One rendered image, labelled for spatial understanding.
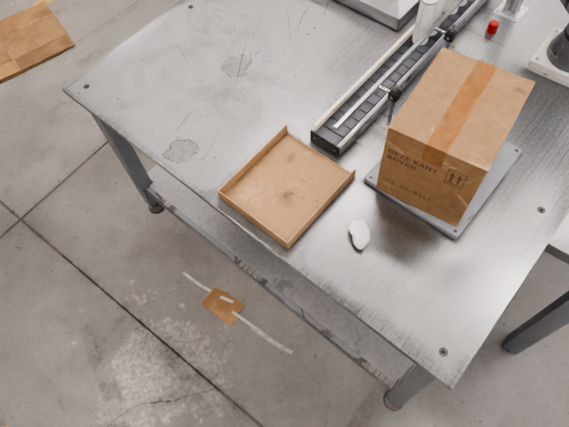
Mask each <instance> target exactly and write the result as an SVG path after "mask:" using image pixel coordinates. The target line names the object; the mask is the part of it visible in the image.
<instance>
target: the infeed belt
mask: <svg viewBox="0 0 569 427"><path fill-rule="evenodd" d="M475 1H476V0H467V4H466V5H465V6H464V7H459V8H458V10H457V13H456V14H454V15H449V16H448V17H447V18H446V19H445V20H444V21H443V22H442V23H441V24H440V25H439V28H440V29H442V30H444V31H447V30H448V29H449V28H450V27H451V26H452V25H453V24H454V23H455V22H456V21H457V20H458V19H459V18H460V17H461V16H462V15H463V14H464V13H465V12H466V11H467V10H468V9H469V8H470V7H471V6H472V4H473V3H474V2H475ZM412 35H413V34H412ZM412 35H411V36H410V37H409V38H408V39H407V40H406V41H405V42H404V43H403V44H402V45H401V46H400V47H399V48H398V49H397V50H396V51H395V52H394V53H393V54H392V55H391V56H390V57H389V58H388V59H387V60H386V61H385V62H384V63H383V64H382V65H381V66H380V67H379V68H378V69H377V70H376V71H375V72H374V73H373V74H372V75H371V76H370V77H369V78H368V79H367V80H366V81H365V82H364V83H363V84H362V85H361V86H360V87H359V88H358V89H357V90H356V91H355V92H354V93H353V94H352V95H351V96H350V97H349V98H348V99H347V100H346V101H345V102H344V103H343V104H342V105H341V106H340V107H339V108H338V109H337V110H336V111H335V112H334V113H333V114H332V115H331V116H330V117H329V118H328V119H327V120H326V121H325V122H324V123H323V124H322V125H321V126H320V127H319V128H318V129H317V130H315V131H314V132H313V133H314V134H316V135H318V136H320V137H321V138H323V139H324V140H325V141H327V142H329V143H331V144H332V145H334V146H335V147H336V146H338V145H339V143H340V142H341V141H342V140H343V139H344V138H345V137H346V136H347V135H348V134H349V133H350V132H351V131H352V130H353V129H354V128H355V127H356V126H357V125H358V123H359V122H360V121H361V120H362V119H363V118H364V117H365V116H366V115H367V114H368V113H369V112H370V111H371V110H372V109H373V108H374V107H375V106H376V105H377V103H378V102H379V101H380V100H381V99H382V98H383V97H384V96H385V95H386V94H387V93H386V92H384V91H382V90H380V89H377V91H376V92H375V93H374V94H373V95H372V96H371V97H370V98H369V99H368V100H367V101H366V102H365V103H364V104H363V105H362V106H361V107H360V108H359V109H358V110H357V111H356V112H355V113H354V114H353V115H352V116H351V117H350V118H349V119H348V120H347V121H346V122H345V123H344V124H343V125H342V126H341V127H340V128H339V129H338V130H337V131H336V130H334V125H335V124H336V123H337V122H338V121H339V120H340V119H341V118H342V117H343V116H344V115H345V114H346V113H347V112H348V111H349V110H350V109H351V108H352V107H353V106H354V105H355V104H356V103H357V102H358V101H359V100H360V99H361V98H362V97H363V96H364V95H365V94H366V93H367V91H368V90H369V89H370V88H371V87H372V86H373V85H374V84H375V83H376V82H377V81H378V80H379V79H380V78H381V77H382V76H383V75H384V74H385V73H386V72H387V71H388V70H389V69H390V68H391V67H392V66H393V65H394V64H395V63H396V62H397V61H398V60H399V59H400V58H401V57H402V56H403V55H404V54H405V53H406V52H407V51H408V50H409V49H410V48H411V47H412V45H413V43H412ZM442 35H443V34H441V33H439V32H438V33H437V35H436V36H433V37H429V38H428V43H427V44H426V45H425V46H422V47H418V48H417V49H416V50H415V51H414V52H413V53H412V54H411V55H410V56H409V57H408V59H407V60H406V61H405V62H404V63H403V64H402V65H401V66H400V67H399V68H398V69H397V70H396V71H395V72H394V73H393V74H392V75H391V76H390V77H389V78H388V79H387V80H386V81H385V82H384V83H383V84H382V85H381V86H384V87H386V88H387V89H389V90H391V89H392V88H393V87H394V86H395V84H396V83H397V82H398V81H399V80H400V79H401V78H402V77H403V76H404V75H405V74H406V73H407V72H408V71H409V70H410V69H411V68H412V67H413V66H414V65H415V63H416V62H417V61H418V60H419V59H420V58H421V57H422V56H423V55H424V54H425V53H426V52H427V51H428V50H429V49H430V48H431V47H432V46H433V45H434V44H435V42H436V41H438V39H440V37H442Z"/></svg>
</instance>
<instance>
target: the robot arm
mask: <svg viewBox="0 0 569 427"><path fill-rule="evenodd" d="M560 1H561V3H562V5H563V6H564V8H565V9H566V11H567V12H568V14H569V0H560ZM546 55H547V58H548V60H549V61H550V62H551V63H552V64H553V65H554V66H555V67H556V68H557V69H560V70H562V71H565V72H567V73H569V22H568V23H567V25H566V28H565V29H564V30H562V31H561V32H560V33H559V34H558V35H557V36H555V37H554V38H553V39H552V40H551V42H550V44H549V46H548V47H547V50H546Z"/></svg>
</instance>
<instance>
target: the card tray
mask: <svg viewBox="0 0 569 427"><path fill-rule="evenodd" d="M355 173H356V169H353V170H352V171H351V172H349V171H347V170H346V169H344V168H342V167H341V166H339V165H338V164H336V163H335V162H333V161H332V160H330V159H329V158H327V157H325V156H323V155H322V154H321V153H320V152H318V151H316V150H315V149H313V148H311V147H309V146H308V145H307V144H306V143H304V142H303V141H301V140H299V139H297V138H296V137H294V136H293V135H291V134H290V133H289V132H288V131H287V125H285V126H284V127H283V128H282V129H281V130H280V131H278V132H277V133H276V134H275V135H274V136H273V137H272V138H271V139H270V140H269V141H268V142H267V143H266V144H265V145H264V146H263V147H262V148H261V149H260V150H259V151H258V152H257V153H256V154H255V155H253V156H252V157H251V158H250V159H249V160H248V161H247V162H246V163H245V164H244V165H243V166H242V167H241V168H240V169H239V170H238V171H237V172H236V173H235V174H234V175H233V176H232V177H231V178H229V179H228V180H227V181H226V182H225V183H224V184H223V185H222V186H221V187H220V188H219V189H218V195H219V198H221V199H222V200H223V201H225V202H226V203H228V204H229V205H230V206H231V207H232V208H234V209H235V210H236V211H238V212H239V213H240V214H242V215H243V216H245V217H246V218H247V219H249V220H250V221H251V222H252V223H253V224H255V225H256V226H258V227H259V228H260V229H261V230H263V231H264V232H266V233H267V234H268V235H270V236H271V237H273V238H274V240H276V241H277V242H279V243H280V244H281V245H283V246H284V247H286V248H287V249H289V248H290V247H291V246H292V245H293V244H294V243H295V242H296V241H297V239H298V238H299V237H300V236H301V235H302V234H303V233H304V232H305V231H306V229H307V228H308V227H309V226H310V225H311V224H312V223H313V222H314V220H315V219H316V218H317V217H318V216H319V215H320V214H321V213H322V212H323V210H324V209H325V208H326V207H327V206H328V205H329V204H330V203H331V202H332V201H333V200H334V199H335V198H336V197H337V196H338V195H339V194H340V192H341V191H342V190H343V189H344V188H345V187H346V186H347V184H348V183H349V182H350V181H351V180H352V179H353V178H354V177H355Z"/></svg>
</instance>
